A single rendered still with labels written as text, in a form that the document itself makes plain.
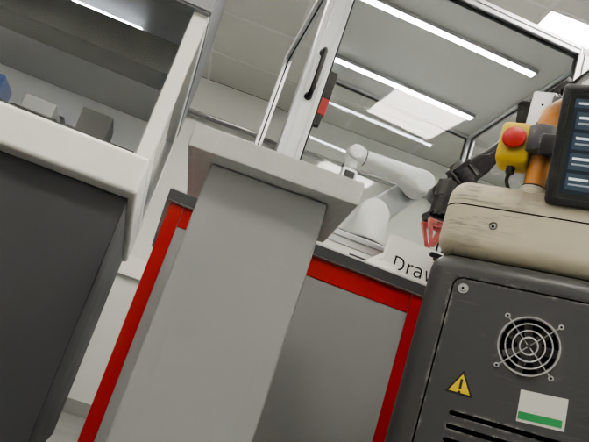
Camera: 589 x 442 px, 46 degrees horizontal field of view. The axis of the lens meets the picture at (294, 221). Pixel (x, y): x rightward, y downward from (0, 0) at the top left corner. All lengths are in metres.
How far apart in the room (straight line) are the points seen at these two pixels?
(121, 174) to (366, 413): 0.86
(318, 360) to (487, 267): 0.56
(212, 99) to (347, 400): 4.50
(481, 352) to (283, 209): 0.37
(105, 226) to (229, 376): 0.91
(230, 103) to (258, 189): 4.71
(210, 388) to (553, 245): 0.54
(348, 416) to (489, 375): 0.57
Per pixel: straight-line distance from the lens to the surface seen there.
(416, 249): 1.88
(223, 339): 1.06
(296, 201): 1.11
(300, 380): 1.49
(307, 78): 2.30
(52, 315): 1.86
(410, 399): 1.02
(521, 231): 1.07
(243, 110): 5.79
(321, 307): 1.51
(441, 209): 2.02
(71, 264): 1.87
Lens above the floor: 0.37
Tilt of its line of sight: 16 degrees up
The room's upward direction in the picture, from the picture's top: 18 degrees clockwise
